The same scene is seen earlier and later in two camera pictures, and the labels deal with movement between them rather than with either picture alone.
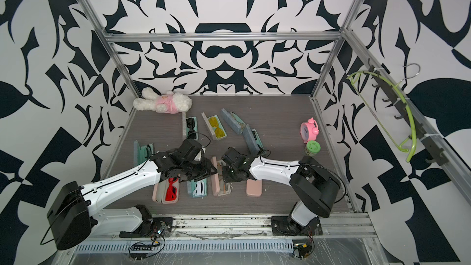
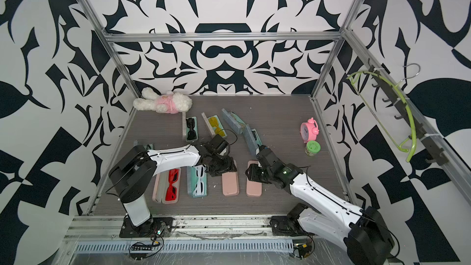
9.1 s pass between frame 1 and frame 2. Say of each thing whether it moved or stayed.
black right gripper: moved
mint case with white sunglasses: stayed
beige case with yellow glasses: stayed
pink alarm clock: stayed
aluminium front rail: stayed
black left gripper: moved
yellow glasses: stayed
